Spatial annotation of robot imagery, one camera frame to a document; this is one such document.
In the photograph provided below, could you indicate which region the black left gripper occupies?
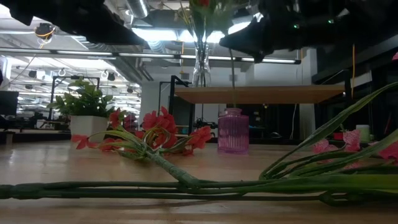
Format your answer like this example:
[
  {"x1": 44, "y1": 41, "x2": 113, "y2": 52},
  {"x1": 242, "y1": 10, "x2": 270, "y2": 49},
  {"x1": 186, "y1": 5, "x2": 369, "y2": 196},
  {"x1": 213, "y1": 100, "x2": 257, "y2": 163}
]
[{"x1": 55, "y1": 0, "x2": 147, "y2": 46}]

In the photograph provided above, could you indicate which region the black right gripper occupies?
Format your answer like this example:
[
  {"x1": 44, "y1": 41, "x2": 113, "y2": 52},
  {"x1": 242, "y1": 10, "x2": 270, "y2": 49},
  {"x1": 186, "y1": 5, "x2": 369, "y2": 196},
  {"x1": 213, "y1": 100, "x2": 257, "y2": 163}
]
[{"x1": 219, "y1": 0, "x2": 299, "y2": 64}]

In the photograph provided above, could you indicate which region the red artificial flower bunch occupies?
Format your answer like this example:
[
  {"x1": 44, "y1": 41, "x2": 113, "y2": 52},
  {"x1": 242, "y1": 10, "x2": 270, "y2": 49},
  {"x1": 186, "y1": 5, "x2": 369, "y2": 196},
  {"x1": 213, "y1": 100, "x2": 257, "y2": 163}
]
[{"x1": 177, "y1": 0, "x2": 246, "y2": 63}]

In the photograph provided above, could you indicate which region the pink ribbed glass vase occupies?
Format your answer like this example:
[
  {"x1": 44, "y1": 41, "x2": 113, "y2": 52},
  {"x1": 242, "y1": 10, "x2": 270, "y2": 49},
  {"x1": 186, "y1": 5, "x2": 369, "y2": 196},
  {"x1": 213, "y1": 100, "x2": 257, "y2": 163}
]
[{"x1": 217, "y1": 107, "x2": 251, "y2": 156}]

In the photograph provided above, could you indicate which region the pink artificial flower bunch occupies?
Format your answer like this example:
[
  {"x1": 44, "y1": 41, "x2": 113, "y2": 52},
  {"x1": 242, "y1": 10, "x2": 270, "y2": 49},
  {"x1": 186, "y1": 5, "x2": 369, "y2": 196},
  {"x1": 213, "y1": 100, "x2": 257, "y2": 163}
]
[{"x1": 0, "y1": 81, "x2": 398, "y2": 208}]

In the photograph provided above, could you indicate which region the wooden shelf with black legs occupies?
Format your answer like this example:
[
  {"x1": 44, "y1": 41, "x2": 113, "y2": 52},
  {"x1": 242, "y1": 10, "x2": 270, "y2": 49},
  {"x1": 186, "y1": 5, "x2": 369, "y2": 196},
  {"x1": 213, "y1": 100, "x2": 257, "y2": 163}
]
[{"x1": 166, "y1": 75, "x2": 357, "y2": 147}]

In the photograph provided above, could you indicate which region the long light strip bar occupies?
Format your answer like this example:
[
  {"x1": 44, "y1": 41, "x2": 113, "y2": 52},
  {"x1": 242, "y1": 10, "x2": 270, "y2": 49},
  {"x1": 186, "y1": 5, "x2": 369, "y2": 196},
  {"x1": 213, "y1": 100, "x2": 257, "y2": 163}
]
[{"x1": 0, "y1": 47, "x2": 302, "y2": 65}]

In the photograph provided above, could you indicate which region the clear glass vase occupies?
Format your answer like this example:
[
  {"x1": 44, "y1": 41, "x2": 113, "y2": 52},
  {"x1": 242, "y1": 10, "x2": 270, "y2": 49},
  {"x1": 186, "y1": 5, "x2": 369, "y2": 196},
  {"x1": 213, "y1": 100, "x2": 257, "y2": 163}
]
[{"x1": 192, "y1": 42, "x2": 213, "y2": 88}]

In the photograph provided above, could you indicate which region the black round ceiling device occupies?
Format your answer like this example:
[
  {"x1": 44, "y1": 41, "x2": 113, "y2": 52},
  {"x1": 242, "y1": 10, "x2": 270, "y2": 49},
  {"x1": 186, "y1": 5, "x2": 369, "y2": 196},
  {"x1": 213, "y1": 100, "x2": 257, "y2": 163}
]
[{"x1": 34, "y1": 22, "x2": 57, "y2": 41}]

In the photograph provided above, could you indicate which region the red rack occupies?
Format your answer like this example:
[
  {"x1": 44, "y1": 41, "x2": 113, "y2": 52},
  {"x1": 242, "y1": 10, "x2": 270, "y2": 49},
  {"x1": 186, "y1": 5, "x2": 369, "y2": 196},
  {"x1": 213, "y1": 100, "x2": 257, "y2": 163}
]
[{"x1": 123, "y1": 113, "x2": 137, "y2": 133}]

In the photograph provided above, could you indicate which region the green plant in white pot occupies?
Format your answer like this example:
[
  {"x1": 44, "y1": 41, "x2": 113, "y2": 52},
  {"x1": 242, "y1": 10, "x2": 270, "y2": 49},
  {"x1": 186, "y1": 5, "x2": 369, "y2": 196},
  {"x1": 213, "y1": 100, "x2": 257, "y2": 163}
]
[{"x1": 47, "y1": 77, "x2": 118, "y2": 144}]

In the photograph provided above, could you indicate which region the black monitor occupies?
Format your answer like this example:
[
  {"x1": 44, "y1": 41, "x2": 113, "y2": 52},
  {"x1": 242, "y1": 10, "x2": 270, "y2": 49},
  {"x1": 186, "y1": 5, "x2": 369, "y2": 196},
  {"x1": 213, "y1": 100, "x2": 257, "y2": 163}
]
[{"x1": 0, "y1": 90, "x2": 19, "y2": 116}]

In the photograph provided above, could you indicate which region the silver ventilation duct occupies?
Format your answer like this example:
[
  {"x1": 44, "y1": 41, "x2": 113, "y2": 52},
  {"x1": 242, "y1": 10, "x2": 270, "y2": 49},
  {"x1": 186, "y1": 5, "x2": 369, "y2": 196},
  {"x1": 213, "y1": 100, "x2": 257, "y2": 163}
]
[{"x1": 124, "y1": 0, "x2": 150, "y2": 19}]

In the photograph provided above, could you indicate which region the black aluminium table frame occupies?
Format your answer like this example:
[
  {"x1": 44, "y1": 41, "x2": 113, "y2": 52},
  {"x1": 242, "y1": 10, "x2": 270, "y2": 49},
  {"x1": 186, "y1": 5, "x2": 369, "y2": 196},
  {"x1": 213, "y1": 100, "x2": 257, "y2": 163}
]
[{"x1": 0, "y1": 129, "x2": 398, "y2": 147}]

